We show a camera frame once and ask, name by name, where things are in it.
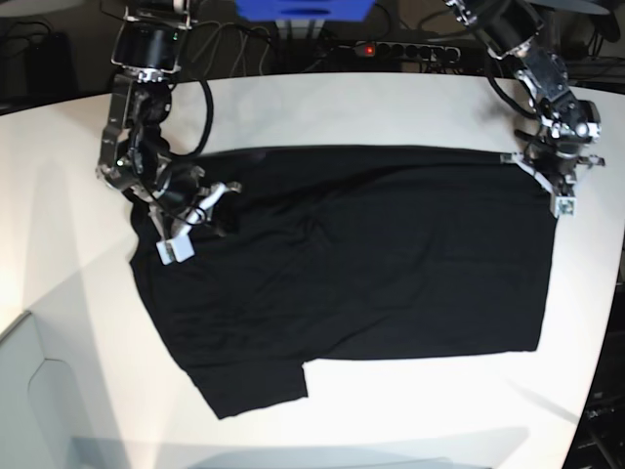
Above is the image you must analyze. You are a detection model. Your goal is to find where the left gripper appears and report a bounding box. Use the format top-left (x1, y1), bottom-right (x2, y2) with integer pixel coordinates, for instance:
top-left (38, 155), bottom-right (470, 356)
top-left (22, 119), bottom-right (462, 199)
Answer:
top-left (500, 141), bottom-right (605, 205)

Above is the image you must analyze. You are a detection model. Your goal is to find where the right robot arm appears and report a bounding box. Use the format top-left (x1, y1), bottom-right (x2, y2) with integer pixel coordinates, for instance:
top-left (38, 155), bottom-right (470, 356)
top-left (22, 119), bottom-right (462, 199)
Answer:
top-left (96, 1), bottom-right (241, 239)

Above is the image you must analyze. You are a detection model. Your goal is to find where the white power strip red switch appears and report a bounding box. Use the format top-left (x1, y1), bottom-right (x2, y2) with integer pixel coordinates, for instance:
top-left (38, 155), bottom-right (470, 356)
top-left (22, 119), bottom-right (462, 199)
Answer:
top-left (354, 42), bottom-right (461, 64)

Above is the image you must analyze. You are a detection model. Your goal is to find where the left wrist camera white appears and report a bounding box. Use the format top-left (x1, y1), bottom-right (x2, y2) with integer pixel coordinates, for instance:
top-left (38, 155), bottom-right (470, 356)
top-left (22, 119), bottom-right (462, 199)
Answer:
top-left (551, 194), bottom-right (577, 218)

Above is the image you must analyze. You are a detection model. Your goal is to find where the black T-shirt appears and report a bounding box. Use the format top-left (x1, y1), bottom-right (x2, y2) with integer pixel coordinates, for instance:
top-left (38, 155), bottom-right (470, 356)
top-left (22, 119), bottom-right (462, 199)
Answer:
top-left (130, 148), bottom-right (557, 419)

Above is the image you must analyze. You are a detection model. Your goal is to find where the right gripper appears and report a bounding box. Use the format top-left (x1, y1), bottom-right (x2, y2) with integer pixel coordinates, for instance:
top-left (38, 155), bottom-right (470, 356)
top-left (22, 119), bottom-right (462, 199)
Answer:
top-left (146, 165), bottom-right (242, 239)

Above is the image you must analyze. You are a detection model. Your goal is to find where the blue box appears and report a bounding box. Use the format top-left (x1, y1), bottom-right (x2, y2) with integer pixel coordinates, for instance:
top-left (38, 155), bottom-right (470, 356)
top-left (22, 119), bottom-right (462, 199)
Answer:
top-left (235, 0), bottom-right (375, 21)

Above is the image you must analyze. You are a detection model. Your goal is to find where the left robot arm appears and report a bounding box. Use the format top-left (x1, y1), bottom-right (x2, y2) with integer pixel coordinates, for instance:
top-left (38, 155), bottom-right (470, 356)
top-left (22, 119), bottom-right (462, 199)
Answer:
top-left (445, 1), bottom-right (604, 218)

